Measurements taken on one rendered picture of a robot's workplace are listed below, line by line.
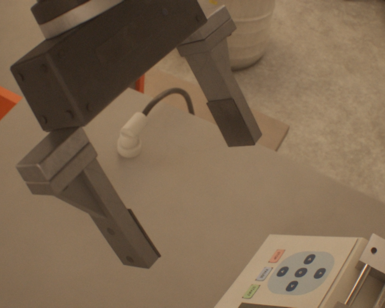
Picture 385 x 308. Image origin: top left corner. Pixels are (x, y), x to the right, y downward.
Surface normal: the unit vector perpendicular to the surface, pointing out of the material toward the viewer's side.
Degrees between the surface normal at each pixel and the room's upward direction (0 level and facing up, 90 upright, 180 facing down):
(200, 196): 0
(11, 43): 0
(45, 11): 88
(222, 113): 90
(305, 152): 0
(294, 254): 36
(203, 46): 90
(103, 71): 53
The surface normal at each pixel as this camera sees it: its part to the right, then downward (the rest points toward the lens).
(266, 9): 0.70, 0.55
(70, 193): 0.71, -0.04
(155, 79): 0.07, -0.68
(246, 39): 0.38, 0.70
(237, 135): -0.55, 0.58
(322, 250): -0.43, -0.81
